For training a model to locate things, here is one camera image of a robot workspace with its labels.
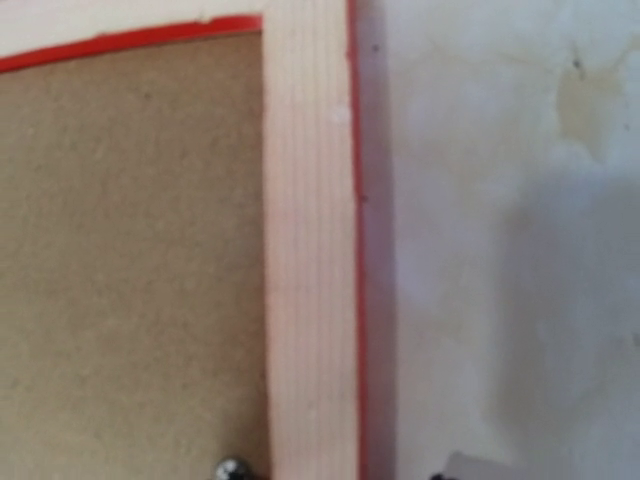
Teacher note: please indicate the red wooden picture frame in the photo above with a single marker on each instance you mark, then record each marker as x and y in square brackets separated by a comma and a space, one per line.
[312, 195]

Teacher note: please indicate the brown cardboard backing board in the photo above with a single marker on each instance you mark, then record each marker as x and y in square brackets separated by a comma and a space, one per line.
[132, 304]

